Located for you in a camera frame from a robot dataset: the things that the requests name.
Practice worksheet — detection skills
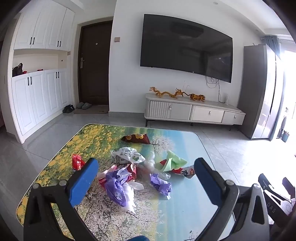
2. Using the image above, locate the dark red wrapper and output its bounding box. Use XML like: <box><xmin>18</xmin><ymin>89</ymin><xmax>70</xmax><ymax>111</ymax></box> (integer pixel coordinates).
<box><xmin>126</xmin><ymin>163</ymin><xmax>137</xmax><ymax>181</ymax></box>

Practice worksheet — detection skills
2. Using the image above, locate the blue grey curtain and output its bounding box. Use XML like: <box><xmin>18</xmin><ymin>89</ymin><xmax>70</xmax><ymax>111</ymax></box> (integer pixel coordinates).
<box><xmin>265</xmin><ymin>35</ymin><xmax>281</xmax><ymax>55</ymax></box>

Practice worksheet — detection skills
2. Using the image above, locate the brown door mat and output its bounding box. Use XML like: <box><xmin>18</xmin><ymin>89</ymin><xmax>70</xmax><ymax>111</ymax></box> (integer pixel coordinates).
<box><xmin>73</xmin><ymin>105</ymin><xmax>110</xmax><ymax>114</ymax></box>

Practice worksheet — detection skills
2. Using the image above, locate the small purple plastic bag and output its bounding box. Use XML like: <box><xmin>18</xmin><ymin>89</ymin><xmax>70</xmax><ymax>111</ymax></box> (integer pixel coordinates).
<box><xmin>149</xmin><ymin>173</ymin><xmax>172</xmax><ymax>200</ymax></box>

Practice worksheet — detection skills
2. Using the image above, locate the landscape print coffee table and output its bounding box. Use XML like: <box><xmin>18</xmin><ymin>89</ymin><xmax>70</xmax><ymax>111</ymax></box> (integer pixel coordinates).
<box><xmin>16</xmin><ymin>123</ymin><xmax>232</xmax><ymax>241</ymax></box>

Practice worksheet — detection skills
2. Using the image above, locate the dark bag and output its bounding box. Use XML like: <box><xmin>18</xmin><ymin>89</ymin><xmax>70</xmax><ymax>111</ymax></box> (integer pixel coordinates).
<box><xmin>12</xmin><ymin>63</ymin><xmax>28</xmax><ymax>77</ymax></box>

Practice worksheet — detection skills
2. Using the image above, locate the red white snack packet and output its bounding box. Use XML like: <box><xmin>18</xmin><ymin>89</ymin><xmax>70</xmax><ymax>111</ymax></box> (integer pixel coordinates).
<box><xmin>171</xmin><ymin>163</ymin><xmax>196</xmax><ymax>179</ymax></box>

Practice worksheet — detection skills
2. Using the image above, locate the dark brown entrance door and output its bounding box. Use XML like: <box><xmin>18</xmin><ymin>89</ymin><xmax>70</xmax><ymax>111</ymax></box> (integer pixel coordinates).
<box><xmin>77</xmin><ymin>20</ymin><xmax>113</xmax><ymax>106</ymax></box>

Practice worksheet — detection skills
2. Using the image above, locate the pink wrapper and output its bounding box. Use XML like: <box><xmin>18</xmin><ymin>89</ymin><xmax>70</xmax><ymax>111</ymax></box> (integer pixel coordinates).
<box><xmin>97</xmin><ymin>166</ymin><xmax>116</xmax><ymax>188</ymax></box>

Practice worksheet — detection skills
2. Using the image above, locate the green paper sheet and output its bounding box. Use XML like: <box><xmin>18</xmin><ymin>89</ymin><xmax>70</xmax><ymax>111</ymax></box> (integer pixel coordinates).
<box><xmin>162</xmin><ymin>150</ymin><xmax>187</xmax><ymax>172</ymax></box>

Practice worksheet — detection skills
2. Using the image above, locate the golden tiger figurine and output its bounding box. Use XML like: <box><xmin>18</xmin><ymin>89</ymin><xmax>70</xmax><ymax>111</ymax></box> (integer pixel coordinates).
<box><xmin>190</xmin><ymin>93</ymin><xmax>206</xmax><ymax>102</ymax></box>

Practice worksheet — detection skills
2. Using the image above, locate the black television cable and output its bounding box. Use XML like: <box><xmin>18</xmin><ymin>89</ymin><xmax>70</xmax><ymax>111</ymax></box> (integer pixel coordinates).
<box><xmin>205</xmin><ymin>75</ymin><xmax>221</xmax><ymax>102</ymax></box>

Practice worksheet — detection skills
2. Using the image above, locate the grey refrigerator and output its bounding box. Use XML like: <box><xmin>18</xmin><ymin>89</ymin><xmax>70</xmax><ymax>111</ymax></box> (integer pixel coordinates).
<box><xmin>238</xmin><ymin>44</ymin><xmax>284</xmax><ymax>141</ymax></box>

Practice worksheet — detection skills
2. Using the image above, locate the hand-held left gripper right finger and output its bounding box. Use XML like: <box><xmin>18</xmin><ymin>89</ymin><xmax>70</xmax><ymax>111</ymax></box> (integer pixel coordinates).
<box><xmin>194</xmin><ymin>158</ymin><xmax>271</xmax><ymax>241</ymax></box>

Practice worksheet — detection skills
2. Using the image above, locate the large purple plastic bag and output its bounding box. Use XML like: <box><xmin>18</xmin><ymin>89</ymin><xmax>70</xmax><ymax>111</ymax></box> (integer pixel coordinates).
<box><xmin>105</xmin><ymin>168</ymin><xmax>130</xmax><ymax>207</ymax></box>

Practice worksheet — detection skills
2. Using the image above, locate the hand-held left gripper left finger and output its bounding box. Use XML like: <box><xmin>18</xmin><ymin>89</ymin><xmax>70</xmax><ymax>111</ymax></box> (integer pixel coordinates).
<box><xmin>23</xmin><ymin>158</ymin><xmax>100</xmax><ymax>241</ymax></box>

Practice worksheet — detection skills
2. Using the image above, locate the golden dragon figurine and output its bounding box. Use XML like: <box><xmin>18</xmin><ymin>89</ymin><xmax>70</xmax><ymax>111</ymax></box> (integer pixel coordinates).
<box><xmin>149</xmin><ymin>86</ymin><xmax>188</xmax><ymax>99</ymax></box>

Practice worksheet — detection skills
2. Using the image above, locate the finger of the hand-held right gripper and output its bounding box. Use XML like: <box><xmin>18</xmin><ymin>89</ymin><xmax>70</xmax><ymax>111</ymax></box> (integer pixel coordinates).
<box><xmin>258</xmin><ymin>173</ymin><xmax>281</xmax><ymax>202</ymax></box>
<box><xmin>282</xmin><ymin>177</ymin><xmax>296</xmax><ymax>200</ymax></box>

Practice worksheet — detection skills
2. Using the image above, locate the clear plastic wrapper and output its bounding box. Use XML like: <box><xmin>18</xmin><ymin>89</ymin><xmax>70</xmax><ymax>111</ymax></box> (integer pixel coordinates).
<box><xmin>143</xmin><ymin>151</ymin><xmax>171</xmax><ymax>180</ymax></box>

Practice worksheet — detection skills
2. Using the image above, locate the white television cabinet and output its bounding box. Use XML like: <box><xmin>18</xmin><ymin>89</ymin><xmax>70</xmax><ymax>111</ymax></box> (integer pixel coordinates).
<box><xmin>144</xmin><ymin>93</ymin><xmax>246</xmax><ymax>127</ymax></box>

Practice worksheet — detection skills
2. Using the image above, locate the black wall television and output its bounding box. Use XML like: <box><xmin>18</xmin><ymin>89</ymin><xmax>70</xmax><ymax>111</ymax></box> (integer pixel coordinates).
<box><xmin>140</xmin><ymin>14</ymin><xmax>233</xmax><ymax>83</ymax></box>

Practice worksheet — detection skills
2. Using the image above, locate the white hallway cabinet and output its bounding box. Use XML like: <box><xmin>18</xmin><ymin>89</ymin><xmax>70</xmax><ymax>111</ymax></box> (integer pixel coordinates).
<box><xmin>9</xmin><ymin>0</ymin><xmax>75</xmax><ymax>144</ymax></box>

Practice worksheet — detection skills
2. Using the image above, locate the white green print bag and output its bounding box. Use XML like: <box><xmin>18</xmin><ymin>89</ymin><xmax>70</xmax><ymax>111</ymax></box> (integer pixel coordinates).
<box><xmin>110</xmin><ymin>147</ymin><xmax>146</xmax><ymax>164</ymax></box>

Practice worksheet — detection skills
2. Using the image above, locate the washing machine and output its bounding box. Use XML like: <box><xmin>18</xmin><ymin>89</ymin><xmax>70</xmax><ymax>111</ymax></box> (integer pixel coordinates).
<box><xmin>276</xmin><ymin>107</ymin><xmax>290</xmax><ymax>139</ymax></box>

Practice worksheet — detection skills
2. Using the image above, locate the brown chip packet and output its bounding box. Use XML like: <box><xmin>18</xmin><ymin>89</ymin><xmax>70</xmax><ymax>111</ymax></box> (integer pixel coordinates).
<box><xmin>121</xmin><ymin>134</ymin><xmax>150</xmax><ymax>144</ymax></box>

